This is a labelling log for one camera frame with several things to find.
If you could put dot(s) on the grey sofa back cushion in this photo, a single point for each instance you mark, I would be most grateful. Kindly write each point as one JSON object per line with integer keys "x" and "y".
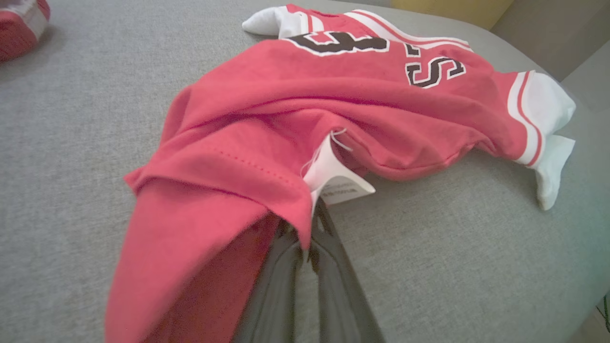
{"x": 548, "y": 33}

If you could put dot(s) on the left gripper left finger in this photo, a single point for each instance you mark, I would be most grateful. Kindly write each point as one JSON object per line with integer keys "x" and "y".
{"x": 274, "y": 305}

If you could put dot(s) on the red shorts white stripe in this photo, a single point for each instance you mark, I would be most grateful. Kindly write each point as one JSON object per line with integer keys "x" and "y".
{"x": 19, "y": 33}

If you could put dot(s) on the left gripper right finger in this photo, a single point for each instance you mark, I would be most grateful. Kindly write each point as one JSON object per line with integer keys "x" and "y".
{"x": 340, "y": 305}

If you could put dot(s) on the yellow furniture panel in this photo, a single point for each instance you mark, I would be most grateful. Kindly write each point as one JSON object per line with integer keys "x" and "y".
{"x": 452, "y": 12}

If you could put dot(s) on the large grey sofa seat cushion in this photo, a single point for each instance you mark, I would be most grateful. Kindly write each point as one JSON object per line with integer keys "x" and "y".
{"x": 71, "y": 166}

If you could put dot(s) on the red jersey white sleeves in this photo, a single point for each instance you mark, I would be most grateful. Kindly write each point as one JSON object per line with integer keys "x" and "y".
{"x": 286, "y": 105}

